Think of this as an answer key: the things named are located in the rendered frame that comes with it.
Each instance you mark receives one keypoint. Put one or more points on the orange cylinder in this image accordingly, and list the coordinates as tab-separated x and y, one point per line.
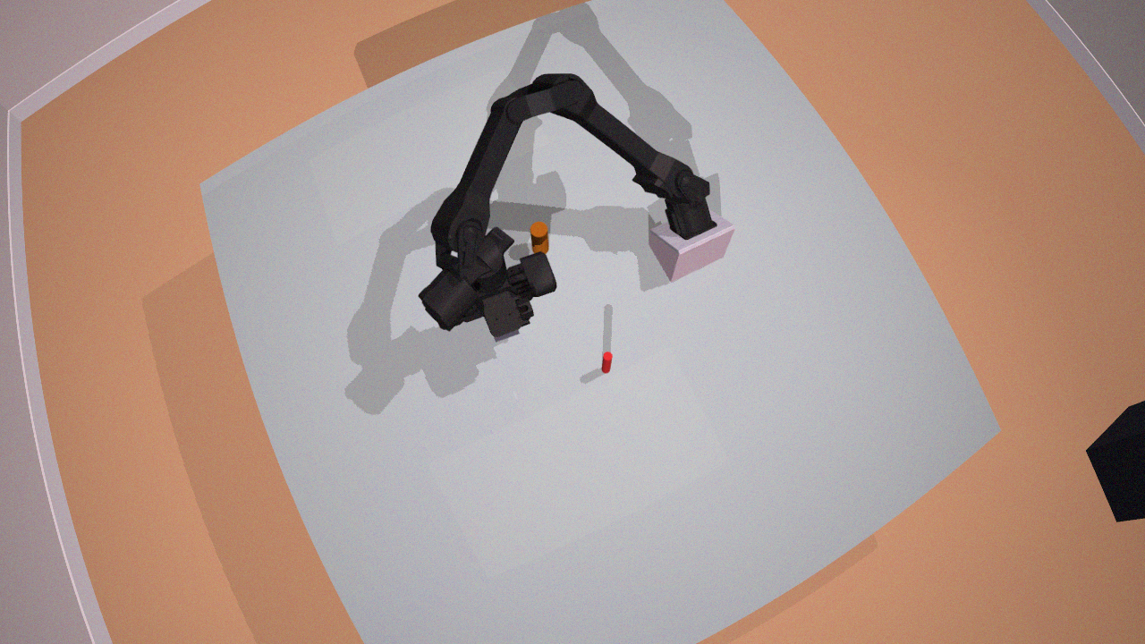
538	232

